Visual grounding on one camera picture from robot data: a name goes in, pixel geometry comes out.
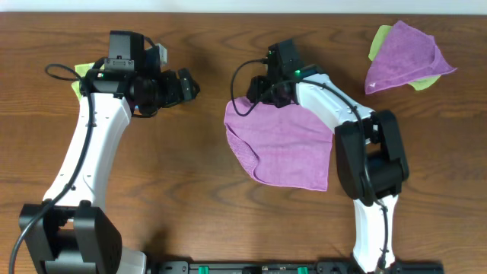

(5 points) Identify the purple microfiber cloth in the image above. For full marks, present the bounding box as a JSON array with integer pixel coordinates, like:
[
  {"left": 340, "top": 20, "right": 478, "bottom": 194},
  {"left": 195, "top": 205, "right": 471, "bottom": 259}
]
[{"left": 224, "top": 97, "right": 333, "bottom": 192}]

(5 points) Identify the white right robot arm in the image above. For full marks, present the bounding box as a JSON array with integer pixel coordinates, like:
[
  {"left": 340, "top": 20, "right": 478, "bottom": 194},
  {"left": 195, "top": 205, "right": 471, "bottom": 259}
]
[{"left": 247, "top": 65, "right": 409, "bottom": 273}]

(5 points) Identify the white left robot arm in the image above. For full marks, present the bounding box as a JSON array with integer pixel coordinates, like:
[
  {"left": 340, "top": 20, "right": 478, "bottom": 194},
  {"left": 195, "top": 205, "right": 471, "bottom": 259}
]
[{"left": 17, "top": 30, "right": 200, "bottom": 274}]

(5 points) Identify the yellow-green folded cloth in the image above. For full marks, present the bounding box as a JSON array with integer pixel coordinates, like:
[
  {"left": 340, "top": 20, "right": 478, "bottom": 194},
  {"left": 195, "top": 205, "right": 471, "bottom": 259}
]
[{"left": 72, "top": 62, "right": 94, "bottom": 100}]

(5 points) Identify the light green cloth under purple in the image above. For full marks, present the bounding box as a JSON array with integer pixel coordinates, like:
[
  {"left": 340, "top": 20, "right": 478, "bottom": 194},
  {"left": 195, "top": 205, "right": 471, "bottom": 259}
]
[{"left": 368, "top": 25, "right": 441, "bottom": 91}]

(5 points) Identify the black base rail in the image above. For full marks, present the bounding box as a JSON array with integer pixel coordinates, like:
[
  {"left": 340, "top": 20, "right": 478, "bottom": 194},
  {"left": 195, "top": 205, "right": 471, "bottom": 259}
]
[{"left": 146, "top": 260, "right": 445, "bottom": 274}]

